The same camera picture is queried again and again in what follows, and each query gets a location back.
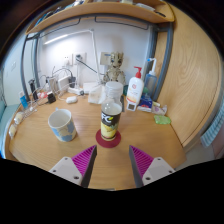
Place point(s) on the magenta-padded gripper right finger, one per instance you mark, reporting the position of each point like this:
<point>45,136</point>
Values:
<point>156,168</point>

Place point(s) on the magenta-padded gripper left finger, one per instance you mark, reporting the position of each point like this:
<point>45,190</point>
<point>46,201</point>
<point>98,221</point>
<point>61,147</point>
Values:
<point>66,168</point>

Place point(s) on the clear bottle with pineapple label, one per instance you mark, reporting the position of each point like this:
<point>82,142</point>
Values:
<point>111,120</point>

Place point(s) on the white cup with blue map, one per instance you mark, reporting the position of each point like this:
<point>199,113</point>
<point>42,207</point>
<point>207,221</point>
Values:
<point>65,130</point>

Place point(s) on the flat round red coaster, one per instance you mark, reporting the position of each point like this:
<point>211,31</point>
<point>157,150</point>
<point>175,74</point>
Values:
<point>108,143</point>

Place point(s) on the green plastic pouch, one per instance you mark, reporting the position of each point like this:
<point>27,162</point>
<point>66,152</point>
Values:
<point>162,119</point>

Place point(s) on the small blue box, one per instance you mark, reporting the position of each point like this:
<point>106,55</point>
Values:
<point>146,101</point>

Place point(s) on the small black charger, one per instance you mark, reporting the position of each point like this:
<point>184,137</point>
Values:
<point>51,97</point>

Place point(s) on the white power strip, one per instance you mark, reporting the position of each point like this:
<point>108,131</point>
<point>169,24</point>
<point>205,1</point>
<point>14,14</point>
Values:
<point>76,90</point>

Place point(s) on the white paper bag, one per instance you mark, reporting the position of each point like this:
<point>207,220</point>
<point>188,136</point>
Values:
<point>96,95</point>

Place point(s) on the blue tube with white cap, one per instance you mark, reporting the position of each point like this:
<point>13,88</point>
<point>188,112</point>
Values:
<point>23,101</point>

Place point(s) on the white pump bottle, red pump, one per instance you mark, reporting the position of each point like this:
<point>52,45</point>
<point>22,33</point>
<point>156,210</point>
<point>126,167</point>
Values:
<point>135,91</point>

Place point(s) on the light blue bed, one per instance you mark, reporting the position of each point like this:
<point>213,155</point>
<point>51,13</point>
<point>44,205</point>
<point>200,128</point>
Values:
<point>3,116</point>

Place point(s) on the black electric shaver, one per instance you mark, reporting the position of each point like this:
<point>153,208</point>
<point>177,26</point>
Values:
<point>33,90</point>

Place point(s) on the clear squeeze bottle, blue cap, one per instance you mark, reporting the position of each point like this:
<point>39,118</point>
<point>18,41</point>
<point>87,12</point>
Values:
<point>151,83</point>

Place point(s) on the white power adapter block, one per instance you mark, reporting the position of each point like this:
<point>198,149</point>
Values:
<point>63,82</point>

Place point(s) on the brown tree figure toy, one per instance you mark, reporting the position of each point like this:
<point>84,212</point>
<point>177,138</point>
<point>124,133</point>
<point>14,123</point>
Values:
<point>115,66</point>

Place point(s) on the white desk lamp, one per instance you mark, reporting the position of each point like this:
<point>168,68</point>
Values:
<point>95,56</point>

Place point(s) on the wooden shelf unit with items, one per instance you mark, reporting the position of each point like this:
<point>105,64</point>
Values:
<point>100,10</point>

